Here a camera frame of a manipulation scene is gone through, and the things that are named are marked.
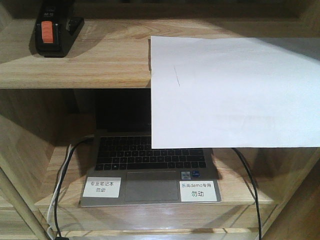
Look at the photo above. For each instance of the white label sticker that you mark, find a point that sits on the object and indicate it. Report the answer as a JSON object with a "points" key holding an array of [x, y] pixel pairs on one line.
{"points": [[197, 191], [102, 187]]}

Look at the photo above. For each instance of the grey laptop with black keyboard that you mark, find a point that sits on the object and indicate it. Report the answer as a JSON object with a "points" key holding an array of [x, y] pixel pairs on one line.
{"points": [[122, 147]]}

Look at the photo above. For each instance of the white paper sheet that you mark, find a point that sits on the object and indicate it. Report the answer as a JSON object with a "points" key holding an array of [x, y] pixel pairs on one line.
{"points": [[235, 92]]}

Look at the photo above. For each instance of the left white label sticker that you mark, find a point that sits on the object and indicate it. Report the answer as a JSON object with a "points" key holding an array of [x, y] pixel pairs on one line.
{"points": [[102, 187]]}

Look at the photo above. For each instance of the cream pole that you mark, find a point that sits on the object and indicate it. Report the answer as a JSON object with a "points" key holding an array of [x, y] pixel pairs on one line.
{"points": [[16, 187]]}

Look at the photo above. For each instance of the wooden shelf unit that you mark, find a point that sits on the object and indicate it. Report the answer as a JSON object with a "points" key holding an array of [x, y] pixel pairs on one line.
{"points": [[38, 97]]}

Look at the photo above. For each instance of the right white label sticker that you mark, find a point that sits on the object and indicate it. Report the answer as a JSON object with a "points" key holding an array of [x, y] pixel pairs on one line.
{"points": [[197, 191]]}

